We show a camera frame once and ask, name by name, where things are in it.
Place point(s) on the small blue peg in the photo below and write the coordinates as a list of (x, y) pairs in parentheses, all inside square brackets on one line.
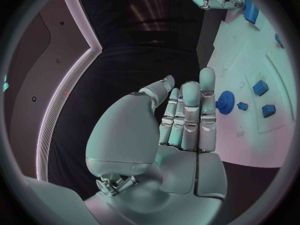
[(242, 106)]

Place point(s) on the blue gear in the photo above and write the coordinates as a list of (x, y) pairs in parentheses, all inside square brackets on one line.
[(226, 102)]

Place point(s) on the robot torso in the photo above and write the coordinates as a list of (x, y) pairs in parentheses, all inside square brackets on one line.
[(51, 63)]

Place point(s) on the white task board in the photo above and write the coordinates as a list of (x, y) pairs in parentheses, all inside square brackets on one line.
[(255, 135)]

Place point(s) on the blue plug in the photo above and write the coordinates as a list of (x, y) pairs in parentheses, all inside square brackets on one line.
[(278, 40)]

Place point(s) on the large blue block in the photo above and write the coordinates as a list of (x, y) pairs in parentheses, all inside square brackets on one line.
[(250, 11)]

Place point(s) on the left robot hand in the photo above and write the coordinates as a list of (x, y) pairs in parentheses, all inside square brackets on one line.
[(131, 135)]

